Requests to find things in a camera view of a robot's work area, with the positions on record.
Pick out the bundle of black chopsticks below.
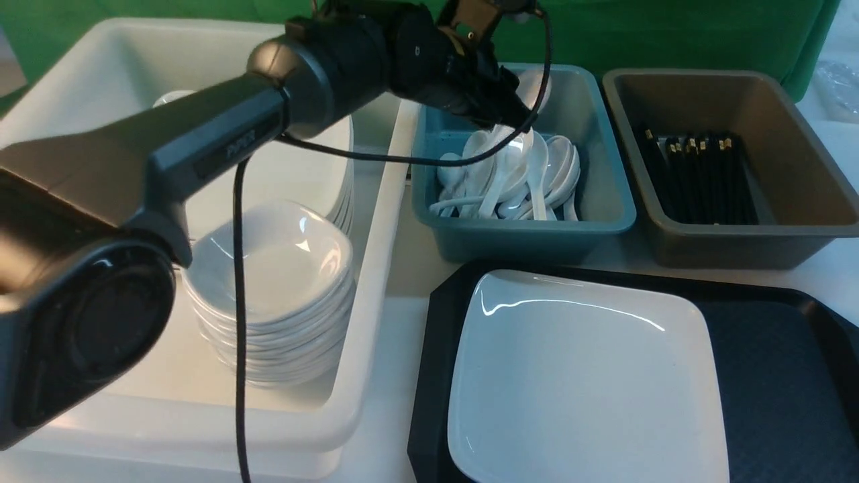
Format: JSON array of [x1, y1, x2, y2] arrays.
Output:
[[633, 123, 760, 225]]

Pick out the pile of white soup spoons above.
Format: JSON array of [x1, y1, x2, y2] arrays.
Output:
[[429, 131, 582, 221]]

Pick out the teal plastic spoon bin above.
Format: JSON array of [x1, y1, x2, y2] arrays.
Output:
[[411, 64, 636, 265]]

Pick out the black camera cable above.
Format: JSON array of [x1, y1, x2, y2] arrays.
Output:
[[232, 7, 554, 483]]

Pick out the stack of white square plates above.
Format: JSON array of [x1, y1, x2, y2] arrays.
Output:
[[151, 89, 356, 235]]

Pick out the grey-brown plastic chopstick bin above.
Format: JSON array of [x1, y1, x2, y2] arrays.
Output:
[[602, 68, 857, 270]]

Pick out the green backdrop cloth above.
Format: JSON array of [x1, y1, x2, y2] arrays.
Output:
[[1, 1, 840, 100]]

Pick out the black serving tray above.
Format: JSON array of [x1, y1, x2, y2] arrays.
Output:
[[406, 260, 858, 482]]

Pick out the large white plastic tub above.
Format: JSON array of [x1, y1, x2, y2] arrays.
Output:
[[2, 18, 407, 482]]

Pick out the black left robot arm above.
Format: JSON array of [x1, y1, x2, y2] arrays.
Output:
[[1, 1, 548, 449]]

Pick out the white ceramic soup spoon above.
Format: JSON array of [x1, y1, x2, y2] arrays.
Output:
[[516, 68, 552, 113]]

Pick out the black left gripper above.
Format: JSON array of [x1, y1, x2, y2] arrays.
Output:
[[389, 1, 531, 128]]

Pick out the white square rice plate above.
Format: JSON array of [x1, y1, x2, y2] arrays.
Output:
[[447, 270, 729, 482]]

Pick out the stack of white small bowls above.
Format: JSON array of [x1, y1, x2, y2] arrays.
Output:
[[182, 201, 356, 388]]

